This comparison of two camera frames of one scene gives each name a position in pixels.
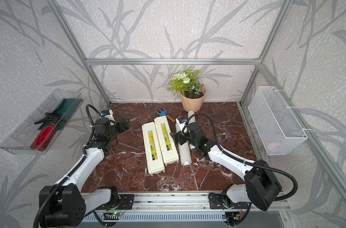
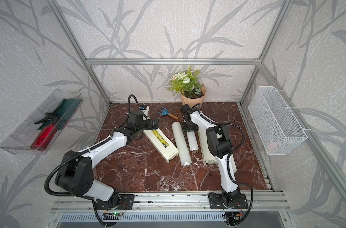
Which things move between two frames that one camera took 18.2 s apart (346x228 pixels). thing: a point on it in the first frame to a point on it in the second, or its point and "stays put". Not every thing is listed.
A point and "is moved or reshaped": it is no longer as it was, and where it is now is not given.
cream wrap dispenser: [166, 140] is moved or reshaped
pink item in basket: [271, 147] stays put
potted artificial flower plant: [188, 83] stays put
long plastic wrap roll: [185, 154] stays put
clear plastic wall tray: [36, 135] stays put
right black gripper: [175, 136] to [194, 128]
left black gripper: [126, 126] to [149, 123]
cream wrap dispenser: [153, 155] to [166, 150]
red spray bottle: [45, 135] stays put
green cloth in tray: [65, 111] stays put
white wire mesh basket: [280, 131] stays put
